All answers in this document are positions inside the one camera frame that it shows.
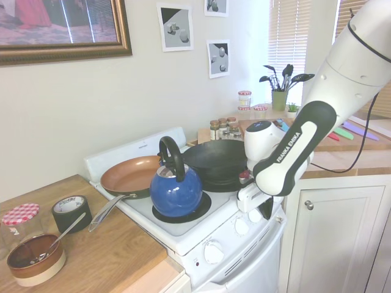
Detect white door cabinet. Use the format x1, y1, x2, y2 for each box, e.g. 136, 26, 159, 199
282, 176, 391, 293

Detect metal spoon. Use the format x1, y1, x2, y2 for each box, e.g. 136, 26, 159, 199
30, 212, 87, 265

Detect white electric stove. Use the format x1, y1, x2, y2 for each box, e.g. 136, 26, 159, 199
84, 126, 287, 293

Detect copper frying pan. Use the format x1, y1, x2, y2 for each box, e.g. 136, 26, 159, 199
87, 155, 163, 233

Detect black kitchen utensil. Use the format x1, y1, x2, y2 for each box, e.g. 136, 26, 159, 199
258, 74, 278, 92
263, 64, 281, 92
288, 73, 315, 92

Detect poster with black triangle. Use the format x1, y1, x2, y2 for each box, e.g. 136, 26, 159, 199
156, 2, 194, 52

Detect poster of grey spheres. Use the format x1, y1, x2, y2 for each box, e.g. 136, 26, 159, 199
206, 38, 231, 79

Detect blue kettle black handle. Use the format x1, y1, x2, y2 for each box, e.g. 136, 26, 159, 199
149, 136, 203, 219

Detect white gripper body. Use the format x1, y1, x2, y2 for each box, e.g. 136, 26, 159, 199
236, 183, 276, 214

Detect black kitchen tongs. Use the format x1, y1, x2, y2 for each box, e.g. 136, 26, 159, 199
281, 63, 294, 92

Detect purple knife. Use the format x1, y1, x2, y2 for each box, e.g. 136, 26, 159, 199
343, 121, 380, 142

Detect black wok wooden handle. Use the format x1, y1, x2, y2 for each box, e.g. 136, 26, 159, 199
182, 139, 250, 184

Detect white oven door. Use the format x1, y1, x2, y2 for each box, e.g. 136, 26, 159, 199
191, 219, 285, 293

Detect white oven temperature knob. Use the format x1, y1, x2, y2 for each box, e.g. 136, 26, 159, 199
203, 240, 225, 266

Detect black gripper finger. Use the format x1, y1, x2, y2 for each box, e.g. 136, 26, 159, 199
258, 198, 274, 221

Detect green utensil holder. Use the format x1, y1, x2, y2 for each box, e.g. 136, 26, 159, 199
271, 90, 288, 111

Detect poster of grey cylinder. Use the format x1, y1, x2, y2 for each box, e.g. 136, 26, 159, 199
203, 0, 230, 18

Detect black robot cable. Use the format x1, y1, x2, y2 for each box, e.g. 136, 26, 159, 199
310, 7, 391, 173

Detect black tape roll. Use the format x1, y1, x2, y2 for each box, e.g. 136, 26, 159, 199
51, 195, 93, 235

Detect green knife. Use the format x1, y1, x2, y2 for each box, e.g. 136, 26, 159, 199
332, 126, 355, 141

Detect wooden cutting board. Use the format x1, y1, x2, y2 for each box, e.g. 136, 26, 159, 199
238, 117, 391, 153

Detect green cup with black utensils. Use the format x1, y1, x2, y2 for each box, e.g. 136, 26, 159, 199
268, 0, 308, 106

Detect brown and cream bowl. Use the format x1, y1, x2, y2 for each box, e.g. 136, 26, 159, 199
6, 233, 67, 288

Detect painting in bronze frame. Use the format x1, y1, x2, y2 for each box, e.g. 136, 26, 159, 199
0, 0, 133, 67

